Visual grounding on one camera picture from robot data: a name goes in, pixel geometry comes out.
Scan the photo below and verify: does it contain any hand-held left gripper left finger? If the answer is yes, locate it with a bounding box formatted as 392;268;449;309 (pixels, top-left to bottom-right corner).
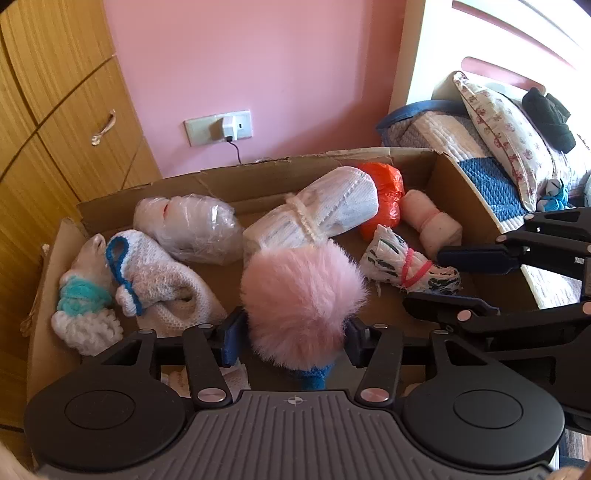
97;307;247;409

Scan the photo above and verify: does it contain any brown cardboard box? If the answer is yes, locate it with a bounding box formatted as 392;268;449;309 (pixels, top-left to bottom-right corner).
21;147;502;467

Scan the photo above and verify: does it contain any pink rolled cloth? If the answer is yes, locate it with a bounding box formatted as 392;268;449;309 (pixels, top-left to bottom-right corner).
399;188;463;259

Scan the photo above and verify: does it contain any black cloth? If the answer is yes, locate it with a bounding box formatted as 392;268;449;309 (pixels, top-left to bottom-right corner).
522;87;577;153

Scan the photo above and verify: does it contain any white knit bootie blue cord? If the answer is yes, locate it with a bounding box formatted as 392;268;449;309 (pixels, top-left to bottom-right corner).
105;229;227;340

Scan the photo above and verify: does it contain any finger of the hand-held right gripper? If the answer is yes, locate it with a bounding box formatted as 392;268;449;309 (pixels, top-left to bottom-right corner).
436;208;591;280
403;292;591;343

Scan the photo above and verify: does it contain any blue patchwork quilt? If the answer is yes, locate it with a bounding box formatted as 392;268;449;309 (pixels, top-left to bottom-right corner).
375;99;591;232

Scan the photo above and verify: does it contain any blue knit toy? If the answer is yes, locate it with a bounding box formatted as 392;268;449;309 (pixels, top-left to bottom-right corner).
538;178;574;213

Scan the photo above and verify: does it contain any wooden wardrobe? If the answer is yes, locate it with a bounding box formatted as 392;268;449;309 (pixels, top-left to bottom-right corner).
0;0;163;432

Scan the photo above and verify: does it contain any clear plastic wrapped bundle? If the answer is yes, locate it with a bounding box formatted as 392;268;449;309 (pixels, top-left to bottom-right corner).
134;195;245;265

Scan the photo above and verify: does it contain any white knitted bundle yarn tied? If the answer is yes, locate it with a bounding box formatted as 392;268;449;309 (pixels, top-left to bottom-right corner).
242;167;380;253

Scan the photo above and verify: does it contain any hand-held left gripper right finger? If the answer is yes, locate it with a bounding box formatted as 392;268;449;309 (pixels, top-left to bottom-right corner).
344;318;495;409

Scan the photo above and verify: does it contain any orange plastic bag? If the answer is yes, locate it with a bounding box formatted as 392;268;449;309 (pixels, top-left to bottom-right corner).
358;161;406;242

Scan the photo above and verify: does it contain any white green striped cloth bundle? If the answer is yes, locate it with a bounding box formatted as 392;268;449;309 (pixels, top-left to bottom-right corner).
361;224;461;294

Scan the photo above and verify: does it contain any wall socket plate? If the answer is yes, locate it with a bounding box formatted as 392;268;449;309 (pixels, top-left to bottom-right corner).
184;110;254;147

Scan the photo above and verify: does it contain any white knit item teal yarn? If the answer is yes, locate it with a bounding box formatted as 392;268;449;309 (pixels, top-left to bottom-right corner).
51;233;124;357

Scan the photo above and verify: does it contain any white bed headboard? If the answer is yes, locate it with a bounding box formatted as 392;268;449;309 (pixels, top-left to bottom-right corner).
406;0;591;108

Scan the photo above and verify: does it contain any pink pompom knit hat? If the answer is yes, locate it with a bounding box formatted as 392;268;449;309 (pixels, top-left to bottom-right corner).
239;240;370;394

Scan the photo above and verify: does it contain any pale lavender pillow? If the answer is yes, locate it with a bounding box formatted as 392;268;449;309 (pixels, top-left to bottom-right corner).
549;138;591;195

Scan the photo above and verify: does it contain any wardrobe door handle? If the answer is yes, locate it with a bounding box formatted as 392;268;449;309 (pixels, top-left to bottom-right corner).
91;110;117;147

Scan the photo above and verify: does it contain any floral print pillow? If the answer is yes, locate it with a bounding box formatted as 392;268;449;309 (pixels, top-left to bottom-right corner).
452;71;557;213

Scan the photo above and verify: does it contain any black charger cable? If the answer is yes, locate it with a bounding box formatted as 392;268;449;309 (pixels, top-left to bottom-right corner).
226;137;278;165

